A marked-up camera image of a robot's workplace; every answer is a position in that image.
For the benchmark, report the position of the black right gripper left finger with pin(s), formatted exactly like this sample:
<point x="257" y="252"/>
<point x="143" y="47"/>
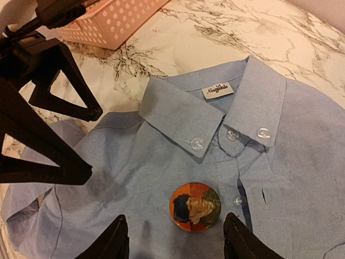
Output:
<point x="113" y="243"/>

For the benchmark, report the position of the pink plastic basket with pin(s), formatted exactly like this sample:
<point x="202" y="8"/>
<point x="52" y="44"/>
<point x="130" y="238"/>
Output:
<point x="108" y="24"/>

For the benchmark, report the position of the blue shirt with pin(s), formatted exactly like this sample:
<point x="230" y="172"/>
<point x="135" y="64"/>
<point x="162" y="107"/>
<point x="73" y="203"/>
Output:
<point x="271" y="147"/>

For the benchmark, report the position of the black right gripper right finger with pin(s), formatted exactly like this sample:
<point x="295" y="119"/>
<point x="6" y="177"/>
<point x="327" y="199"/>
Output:
<point x="240" y="243"/>

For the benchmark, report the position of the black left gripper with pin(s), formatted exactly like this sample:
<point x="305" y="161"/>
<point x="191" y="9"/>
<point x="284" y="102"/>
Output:
<point x="33" y="58"/>

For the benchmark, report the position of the round brooch orange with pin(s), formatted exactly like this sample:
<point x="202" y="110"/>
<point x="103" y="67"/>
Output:
<point x="195" y="206"/>

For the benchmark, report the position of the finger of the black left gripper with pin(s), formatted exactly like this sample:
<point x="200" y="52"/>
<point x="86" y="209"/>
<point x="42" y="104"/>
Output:
<point x="21" y="122"/>

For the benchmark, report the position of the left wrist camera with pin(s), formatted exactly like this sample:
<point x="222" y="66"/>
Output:
<point x="55" y="14"/>

